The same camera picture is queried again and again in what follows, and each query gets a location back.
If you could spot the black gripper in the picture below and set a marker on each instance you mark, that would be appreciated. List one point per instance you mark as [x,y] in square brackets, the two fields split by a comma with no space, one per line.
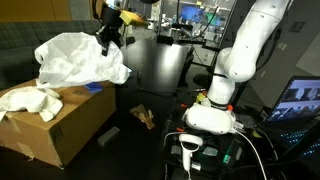
[109,31]

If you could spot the white plastic bag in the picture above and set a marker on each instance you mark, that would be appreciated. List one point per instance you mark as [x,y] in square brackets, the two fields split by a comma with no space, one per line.
[75,59]

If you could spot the brown plush toy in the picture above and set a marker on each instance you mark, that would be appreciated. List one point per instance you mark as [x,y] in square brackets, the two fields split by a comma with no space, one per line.
[144,115]

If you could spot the black remote control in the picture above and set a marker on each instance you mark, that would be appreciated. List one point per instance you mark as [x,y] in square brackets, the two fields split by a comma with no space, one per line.
[108,136]

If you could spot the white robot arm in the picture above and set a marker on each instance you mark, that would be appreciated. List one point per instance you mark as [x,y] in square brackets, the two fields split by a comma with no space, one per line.
[159,66]

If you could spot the large cardboard box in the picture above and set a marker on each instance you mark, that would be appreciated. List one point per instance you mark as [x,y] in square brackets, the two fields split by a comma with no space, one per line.
[58,141]

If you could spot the plaid green sofa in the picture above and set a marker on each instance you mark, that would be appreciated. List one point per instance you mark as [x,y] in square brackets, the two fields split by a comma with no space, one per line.
[18,40]

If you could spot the white cloth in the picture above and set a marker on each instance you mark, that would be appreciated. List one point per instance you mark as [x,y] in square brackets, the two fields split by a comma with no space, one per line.
[46,102]

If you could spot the white VR controller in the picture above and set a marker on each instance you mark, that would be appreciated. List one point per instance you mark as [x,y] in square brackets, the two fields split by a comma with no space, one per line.
[190,143]

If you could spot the open laptop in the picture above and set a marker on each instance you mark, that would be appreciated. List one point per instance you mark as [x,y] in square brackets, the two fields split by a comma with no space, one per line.
[290,119]

